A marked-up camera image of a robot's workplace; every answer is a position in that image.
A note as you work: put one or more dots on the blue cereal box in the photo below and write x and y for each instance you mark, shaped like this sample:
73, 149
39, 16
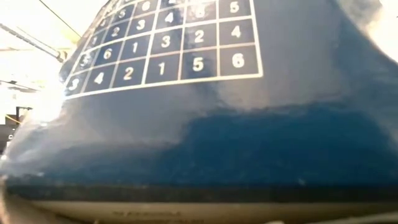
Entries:
217, 124

